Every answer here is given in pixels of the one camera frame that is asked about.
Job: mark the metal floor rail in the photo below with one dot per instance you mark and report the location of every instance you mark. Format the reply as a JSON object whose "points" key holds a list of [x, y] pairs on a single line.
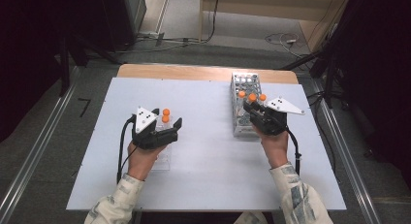
{"points": [[352, 175], [38, 146]]}

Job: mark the person's left hand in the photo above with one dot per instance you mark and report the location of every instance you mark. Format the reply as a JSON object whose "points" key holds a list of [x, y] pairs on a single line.
{"points": [[140, 162]]}

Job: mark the black cabinet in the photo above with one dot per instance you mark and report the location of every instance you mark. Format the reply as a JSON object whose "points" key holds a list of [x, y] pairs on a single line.
{"points": [[113, 17]]}

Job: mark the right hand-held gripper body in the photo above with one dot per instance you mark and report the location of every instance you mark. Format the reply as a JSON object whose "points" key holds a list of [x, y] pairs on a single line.
{"points": [[271, 122]]}

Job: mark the metal test tube rack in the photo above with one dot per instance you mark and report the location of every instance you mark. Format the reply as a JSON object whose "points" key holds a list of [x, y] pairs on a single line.
{"points": [[247, 83]]}

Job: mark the black stand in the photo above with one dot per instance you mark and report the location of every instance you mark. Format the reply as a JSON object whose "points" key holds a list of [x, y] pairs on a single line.
{"points": [[329, 81]]}

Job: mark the dark curtain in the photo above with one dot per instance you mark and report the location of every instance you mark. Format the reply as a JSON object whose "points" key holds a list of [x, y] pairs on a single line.
{"points": [[381, 72], [25, 56]]}

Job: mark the clear plastic test tube rack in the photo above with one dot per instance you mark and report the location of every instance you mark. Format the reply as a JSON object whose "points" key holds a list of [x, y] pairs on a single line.
{"points": [[163, 161]]}

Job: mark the person's right hand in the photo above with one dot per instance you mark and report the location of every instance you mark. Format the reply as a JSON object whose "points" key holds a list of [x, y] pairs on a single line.
{"points": [[276, 149]]}

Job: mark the white table board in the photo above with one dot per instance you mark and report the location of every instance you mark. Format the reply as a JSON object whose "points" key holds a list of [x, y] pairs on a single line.
{"points": [[210, 172]]}

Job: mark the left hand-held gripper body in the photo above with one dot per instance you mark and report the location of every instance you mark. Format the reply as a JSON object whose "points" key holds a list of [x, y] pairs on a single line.
{"points": [[143, 119]]}

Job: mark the grey floor socket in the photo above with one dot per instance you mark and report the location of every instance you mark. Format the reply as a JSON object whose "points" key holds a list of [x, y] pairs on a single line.
{"points": [[160, 39]]}

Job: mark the wooden table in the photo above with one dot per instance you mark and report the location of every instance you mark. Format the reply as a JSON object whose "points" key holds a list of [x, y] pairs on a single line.
{"points": [[181, 72]]}

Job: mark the light wooden furniture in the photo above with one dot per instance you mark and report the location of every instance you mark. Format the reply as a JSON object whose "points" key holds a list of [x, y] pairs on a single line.
{"points": [[258, 14]]}

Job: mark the orange-capped test tube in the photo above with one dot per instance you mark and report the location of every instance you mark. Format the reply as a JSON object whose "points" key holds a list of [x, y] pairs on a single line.
{"points": [[262, 97], [241, 94], [252, 97], [166, 112], [165, 119]]}

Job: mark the person's lap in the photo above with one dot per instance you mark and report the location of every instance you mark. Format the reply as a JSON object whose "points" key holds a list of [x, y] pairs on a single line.
{"points": [[250, 219]]}

